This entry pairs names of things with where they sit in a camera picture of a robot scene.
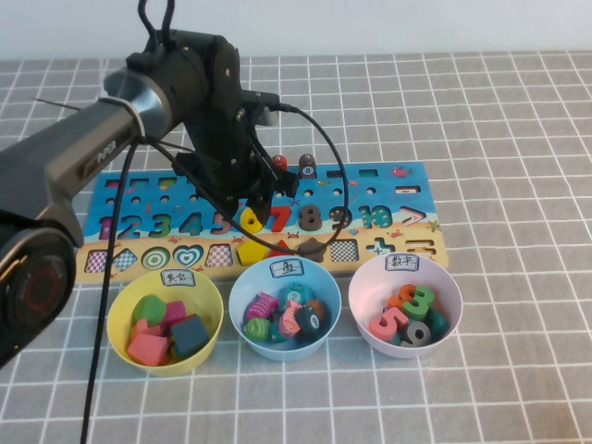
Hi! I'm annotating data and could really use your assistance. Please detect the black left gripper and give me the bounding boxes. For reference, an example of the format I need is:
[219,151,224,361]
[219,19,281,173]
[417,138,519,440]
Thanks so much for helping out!
[173,99,301,230]

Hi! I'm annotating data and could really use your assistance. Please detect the yellow number six piece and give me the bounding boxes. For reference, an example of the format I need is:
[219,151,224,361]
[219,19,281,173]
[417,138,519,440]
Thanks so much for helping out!
[239,205,262,235]

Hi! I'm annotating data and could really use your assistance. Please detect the red number seven piece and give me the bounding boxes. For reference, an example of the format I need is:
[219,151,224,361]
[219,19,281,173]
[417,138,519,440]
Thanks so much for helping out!
[269,204,293,232]

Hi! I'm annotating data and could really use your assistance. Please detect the yellow pentagon piece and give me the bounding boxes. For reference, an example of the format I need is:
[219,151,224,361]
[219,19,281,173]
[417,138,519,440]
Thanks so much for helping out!
[237,239,265,265]

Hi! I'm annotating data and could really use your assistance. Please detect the red triangle piece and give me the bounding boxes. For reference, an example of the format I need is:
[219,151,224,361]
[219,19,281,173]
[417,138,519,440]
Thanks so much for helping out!
[266,240,297,263]

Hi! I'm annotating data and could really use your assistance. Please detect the brown number eight piece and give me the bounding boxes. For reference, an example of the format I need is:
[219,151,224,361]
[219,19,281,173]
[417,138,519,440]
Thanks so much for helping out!
[299,204,324,232]

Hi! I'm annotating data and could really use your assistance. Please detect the paper label on blue bowl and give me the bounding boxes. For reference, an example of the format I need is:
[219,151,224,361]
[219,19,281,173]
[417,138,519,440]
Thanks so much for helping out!
[270,259,302,279]

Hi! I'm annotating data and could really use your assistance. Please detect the brown star piece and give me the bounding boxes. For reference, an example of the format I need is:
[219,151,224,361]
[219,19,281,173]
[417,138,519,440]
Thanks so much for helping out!
[297,237,328,263]

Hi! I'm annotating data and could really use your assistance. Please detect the blue plastic bowl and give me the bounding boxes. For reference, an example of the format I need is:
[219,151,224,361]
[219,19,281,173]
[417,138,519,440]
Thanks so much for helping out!
[228,256,342,363]

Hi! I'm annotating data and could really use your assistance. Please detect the pink striped fish piece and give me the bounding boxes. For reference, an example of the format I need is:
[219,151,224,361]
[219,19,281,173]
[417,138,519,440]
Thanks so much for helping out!
[243,291,278,321]

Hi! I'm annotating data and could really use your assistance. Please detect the paper label on yellow bowl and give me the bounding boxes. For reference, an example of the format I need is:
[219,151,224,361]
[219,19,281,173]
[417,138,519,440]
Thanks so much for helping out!
[160,270,197,289]

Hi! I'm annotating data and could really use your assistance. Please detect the salmon pink fish piece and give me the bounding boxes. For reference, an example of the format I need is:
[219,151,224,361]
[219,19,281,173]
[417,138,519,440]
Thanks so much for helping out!
[276,301,302,335]

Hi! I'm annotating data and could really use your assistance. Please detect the dark fish piece with nine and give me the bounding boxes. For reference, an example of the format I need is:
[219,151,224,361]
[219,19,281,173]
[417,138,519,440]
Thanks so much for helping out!
[295,305,325,337]

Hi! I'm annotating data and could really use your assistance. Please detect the blue wooden puzzle board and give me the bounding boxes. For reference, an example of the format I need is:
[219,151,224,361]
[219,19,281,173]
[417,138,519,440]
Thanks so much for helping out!
[73,161,450,286]

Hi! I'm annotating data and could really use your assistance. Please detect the magenta block piece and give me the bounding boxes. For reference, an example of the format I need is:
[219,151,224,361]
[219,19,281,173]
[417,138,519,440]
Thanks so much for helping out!
[161,300,187,327]

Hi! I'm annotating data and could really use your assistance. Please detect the pink plastic bowl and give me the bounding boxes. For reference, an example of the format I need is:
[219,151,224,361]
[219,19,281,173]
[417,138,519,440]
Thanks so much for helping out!
[347,253,463,360]

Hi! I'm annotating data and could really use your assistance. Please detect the dark teal square piece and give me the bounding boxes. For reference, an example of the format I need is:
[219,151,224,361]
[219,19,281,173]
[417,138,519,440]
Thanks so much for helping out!
[169,314,210,360]

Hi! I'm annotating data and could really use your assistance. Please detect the green round disc piece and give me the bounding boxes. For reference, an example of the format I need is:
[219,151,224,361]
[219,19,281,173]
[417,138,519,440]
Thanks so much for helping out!
[131,295,167,325]

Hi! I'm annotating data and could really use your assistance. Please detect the paper label on pink bowl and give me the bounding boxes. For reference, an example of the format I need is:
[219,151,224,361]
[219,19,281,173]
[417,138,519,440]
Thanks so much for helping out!
[385,253,420,272]

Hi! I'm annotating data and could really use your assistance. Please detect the yellow plastic bowl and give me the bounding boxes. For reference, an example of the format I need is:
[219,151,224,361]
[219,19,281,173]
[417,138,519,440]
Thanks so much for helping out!
[105,268,225,378]

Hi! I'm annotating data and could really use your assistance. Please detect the orange number piece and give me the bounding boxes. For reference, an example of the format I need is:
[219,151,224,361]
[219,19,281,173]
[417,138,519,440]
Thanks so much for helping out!
[387,284,417,309]

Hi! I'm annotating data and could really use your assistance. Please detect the pink number five piece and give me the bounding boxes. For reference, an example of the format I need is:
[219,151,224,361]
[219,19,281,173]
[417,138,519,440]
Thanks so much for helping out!
[368,307,408,341]

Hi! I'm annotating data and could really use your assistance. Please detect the salmon pink block piece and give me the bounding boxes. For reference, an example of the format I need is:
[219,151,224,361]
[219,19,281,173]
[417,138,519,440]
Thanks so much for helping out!
[127,333,170,366]

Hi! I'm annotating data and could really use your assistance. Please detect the green number three piece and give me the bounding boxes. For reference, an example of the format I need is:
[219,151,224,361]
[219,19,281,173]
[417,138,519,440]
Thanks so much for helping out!
[401,286,436,320]

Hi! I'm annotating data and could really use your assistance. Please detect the grey number nine piece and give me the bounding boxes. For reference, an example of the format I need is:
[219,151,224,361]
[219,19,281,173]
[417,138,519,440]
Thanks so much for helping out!
[398,321,432,348]

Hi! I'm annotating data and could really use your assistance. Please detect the teal number piece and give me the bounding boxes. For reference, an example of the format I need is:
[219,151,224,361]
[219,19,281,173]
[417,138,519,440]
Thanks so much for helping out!
[425,308,450,341]

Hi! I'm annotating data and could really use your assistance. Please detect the grey checked tablecloth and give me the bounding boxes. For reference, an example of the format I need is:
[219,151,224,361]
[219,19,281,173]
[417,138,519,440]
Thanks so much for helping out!
[0,53,592,444]

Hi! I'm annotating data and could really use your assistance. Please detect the black camera cable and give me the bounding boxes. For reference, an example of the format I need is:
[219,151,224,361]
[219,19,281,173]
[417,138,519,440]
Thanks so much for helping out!
[80,102,353,444]

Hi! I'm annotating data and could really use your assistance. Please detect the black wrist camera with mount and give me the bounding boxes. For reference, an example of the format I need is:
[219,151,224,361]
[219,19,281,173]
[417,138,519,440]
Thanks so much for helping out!
[240,90,281,129]

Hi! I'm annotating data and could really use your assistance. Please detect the white cable tie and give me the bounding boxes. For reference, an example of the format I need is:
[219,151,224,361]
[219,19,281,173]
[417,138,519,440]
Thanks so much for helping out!
[30,95,145,139]

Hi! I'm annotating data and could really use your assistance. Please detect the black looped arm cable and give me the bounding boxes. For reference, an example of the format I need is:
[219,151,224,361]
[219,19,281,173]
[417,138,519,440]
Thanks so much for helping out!
[137,0,175,43]

